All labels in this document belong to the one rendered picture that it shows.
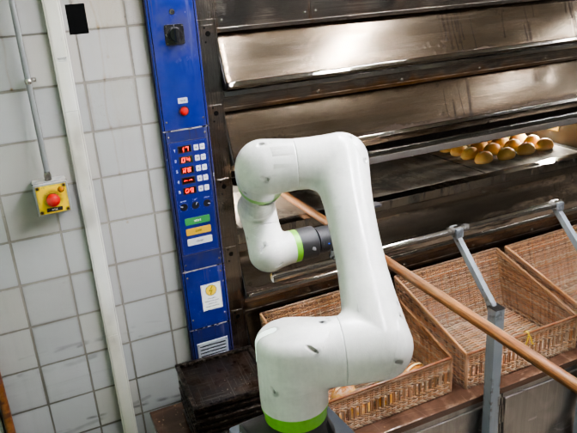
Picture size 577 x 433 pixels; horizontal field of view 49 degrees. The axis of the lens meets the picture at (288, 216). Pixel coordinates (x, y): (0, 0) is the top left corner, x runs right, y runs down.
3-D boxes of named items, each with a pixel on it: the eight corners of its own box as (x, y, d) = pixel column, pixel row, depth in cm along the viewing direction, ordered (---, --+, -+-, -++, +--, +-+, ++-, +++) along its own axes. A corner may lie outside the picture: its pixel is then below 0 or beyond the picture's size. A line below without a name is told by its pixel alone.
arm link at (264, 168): (300, 185, 130) (293, 128, 132) (238, 192, 128) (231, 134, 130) (293, 204, 147) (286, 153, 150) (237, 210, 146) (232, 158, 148)
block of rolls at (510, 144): (404, 141, 343) (404, 131, 341) (475, 127, 361) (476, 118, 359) (481, 166, 291) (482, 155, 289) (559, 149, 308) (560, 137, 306)
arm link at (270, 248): (250, 278, 178) (260, 272, 168) (238, 236, 180) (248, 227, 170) (295, 267, 183) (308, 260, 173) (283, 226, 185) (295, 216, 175)
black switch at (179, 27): (166, 45, 199) (161, 9, 195) (185, 43, 201) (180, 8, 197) (169, 46, 196) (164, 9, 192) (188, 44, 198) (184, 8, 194)
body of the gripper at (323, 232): (307, 222, 183) (337, 216, 186) (309, 250, 186) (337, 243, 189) (319, 231, 176) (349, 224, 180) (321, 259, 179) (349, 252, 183)
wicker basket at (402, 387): (262, 373, 254) (256, 311, 244) (381, 333, 275) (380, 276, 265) (319, 446, 212) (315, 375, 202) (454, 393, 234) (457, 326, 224)
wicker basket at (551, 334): (391, 332, 276) (391, 274, 266) (494, 299, 296) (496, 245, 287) (464, 392, 234) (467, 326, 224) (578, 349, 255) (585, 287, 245)
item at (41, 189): (37, 210, 200) (30, 179, 196) (69, 204, 204) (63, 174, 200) (39, 217, 194) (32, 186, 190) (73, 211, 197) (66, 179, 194)
